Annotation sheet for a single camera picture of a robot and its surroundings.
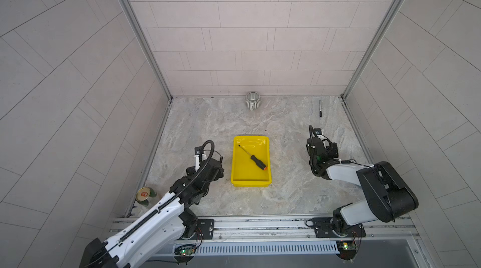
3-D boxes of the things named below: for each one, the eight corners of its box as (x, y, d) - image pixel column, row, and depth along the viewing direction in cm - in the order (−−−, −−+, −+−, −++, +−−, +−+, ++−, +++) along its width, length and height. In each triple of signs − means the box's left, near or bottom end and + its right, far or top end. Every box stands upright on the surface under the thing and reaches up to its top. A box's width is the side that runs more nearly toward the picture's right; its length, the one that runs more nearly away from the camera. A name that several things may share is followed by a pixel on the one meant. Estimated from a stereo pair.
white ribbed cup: (249, 113, 110) (249, 106, 104) (243, 101, 116) (243, 93, 111) (263, 109, 112) (264, 102, 106) (256, 97, 118) (257, 89, 113)
